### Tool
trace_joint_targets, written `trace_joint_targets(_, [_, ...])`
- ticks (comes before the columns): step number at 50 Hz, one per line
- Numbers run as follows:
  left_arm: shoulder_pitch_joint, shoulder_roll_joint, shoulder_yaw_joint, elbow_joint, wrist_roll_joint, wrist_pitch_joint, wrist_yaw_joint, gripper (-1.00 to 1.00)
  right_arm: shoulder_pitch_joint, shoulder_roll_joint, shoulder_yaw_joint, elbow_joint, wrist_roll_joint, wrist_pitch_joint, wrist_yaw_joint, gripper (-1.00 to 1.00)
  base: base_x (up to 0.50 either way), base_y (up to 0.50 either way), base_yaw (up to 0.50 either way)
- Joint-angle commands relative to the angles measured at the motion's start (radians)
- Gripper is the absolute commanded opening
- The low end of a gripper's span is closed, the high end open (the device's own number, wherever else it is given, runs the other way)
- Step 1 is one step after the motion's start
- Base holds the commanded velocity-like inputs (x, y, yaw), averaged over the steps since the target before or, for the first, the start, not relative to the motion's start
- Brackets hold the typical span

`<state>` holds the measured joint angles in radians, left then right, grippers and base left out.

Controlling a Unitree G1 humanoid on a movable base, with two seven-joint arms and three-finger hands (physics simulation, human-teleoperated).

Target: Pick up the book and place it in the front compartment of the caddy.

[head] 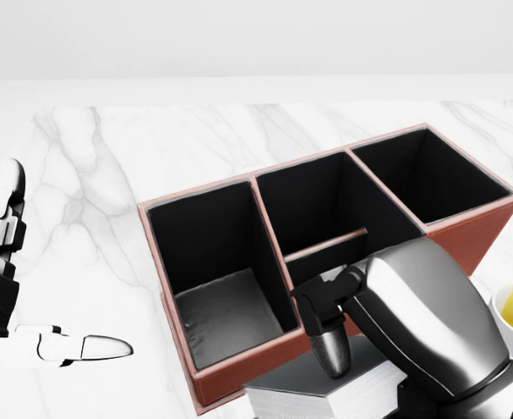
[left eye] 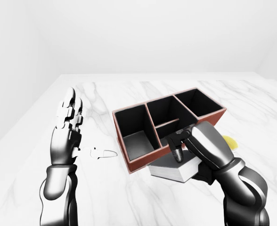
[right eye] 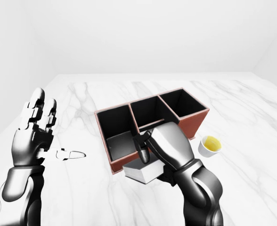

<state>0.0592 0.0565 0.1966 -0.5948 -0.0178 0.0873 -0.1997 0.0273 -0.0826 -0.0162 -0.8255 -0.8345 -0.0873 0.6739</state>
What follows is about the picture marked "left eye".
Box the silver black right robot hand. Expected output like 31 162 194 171
167 121 237 186

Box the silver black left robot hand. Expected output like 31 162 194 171
50 87 118 167

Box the grey book with white pages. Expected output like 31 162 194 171
147 146 202 184

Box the red-brown desk caddy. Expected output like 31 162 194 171
112 87 228 175

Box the yellow round object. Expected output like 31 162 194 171
222 135 239 152

